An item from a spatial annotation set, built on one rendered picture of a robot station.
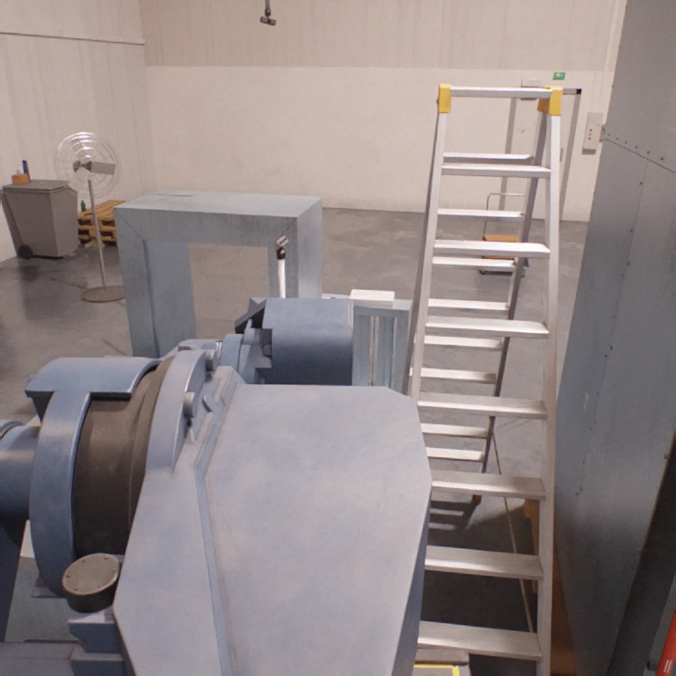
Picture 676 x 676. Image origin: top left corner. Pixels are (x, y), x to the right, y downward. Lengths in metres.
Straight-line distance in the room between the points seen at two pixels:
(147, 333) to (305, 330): 2.80
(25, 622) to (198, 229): 2.25
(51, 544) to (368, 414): 0.40
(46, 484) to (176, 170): 11.95
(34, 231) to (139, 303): 4.93
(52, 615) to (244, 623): 2.34
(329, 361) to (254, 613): 1.01
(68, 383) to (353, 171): 10.83
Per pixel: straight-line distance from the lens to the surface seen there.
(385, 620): 0.61
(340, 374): 1.58
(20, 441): 0.90
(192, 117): 12.33
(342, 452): 0.73
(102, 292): 7.34
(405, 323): 4.45
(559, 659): 2.94
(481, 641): 2.01
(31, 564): 2.72
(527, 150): 11.31
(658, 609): 2.25
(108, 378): 0.80
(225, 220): 3.79
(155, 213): 3.97
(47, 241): 8.95
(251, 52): 11.89
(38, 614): 2.97
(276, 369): 1.58
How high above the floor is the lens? 2.35
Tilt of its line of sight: 24 degrees down
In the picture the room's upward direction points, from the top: 1 degrees clockwise
